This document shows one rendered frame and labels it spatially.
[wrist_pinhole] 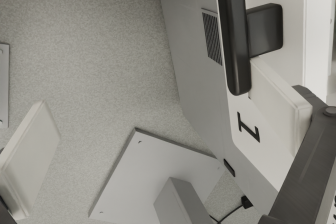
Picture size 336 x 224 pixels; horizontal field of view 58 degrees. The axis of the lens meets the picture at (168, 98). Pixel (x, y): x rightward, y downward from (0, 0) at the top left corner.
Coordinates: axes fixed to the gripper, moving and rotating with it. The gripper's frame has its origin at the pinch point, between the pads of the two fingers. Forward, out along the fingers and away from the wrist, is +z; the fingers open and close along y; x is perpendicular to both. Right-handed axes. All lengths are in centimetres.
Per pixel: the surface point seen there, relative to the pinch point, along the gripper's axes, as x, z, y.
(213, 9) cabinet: -5.1, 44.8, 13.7
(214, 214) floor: -120, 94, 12
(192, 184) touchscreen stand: -91, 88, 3
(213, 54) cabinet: -15, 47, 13
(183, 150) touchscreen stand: -71, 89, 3
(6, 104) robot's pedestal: -30, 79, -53
